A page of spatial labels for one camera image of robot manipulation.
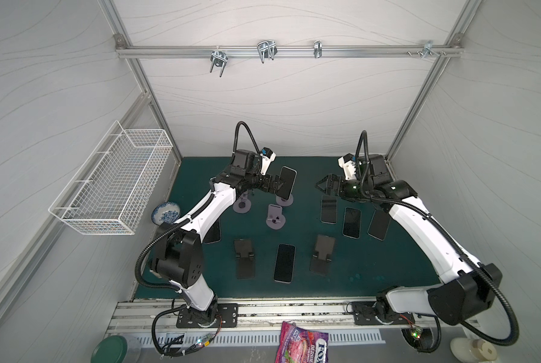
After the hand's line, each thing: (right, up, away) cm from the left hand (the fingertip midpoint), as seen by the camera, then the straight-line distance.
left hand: (273, 177), depth 84 cm
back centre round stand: (+5, -11, +19) cm, 22 cm away
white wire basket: (-50, -4, -16) cm, 53 cm away
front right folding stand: (+18, -31, -2) cm, 36 cm away
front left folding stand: (-10, -30, -2) cm, 32 cm away
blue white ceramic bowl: (-46, -15, +11) cm, 50 cm away
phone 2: (+34, -19, +11) cm, 40 cm away
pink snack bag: (+8, -50, -18) cm, 54 cm away
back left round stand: (-14, -12, +17) cm, 25 cm away
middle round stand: (+1, -17, +8) cm, 19 cm away
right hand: (+18, -3, -8) cm, 20 cm away
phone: (+5, -33, 0) cm, 33 cm away
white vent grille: (-10, -51, -14) cm, 54 cm away
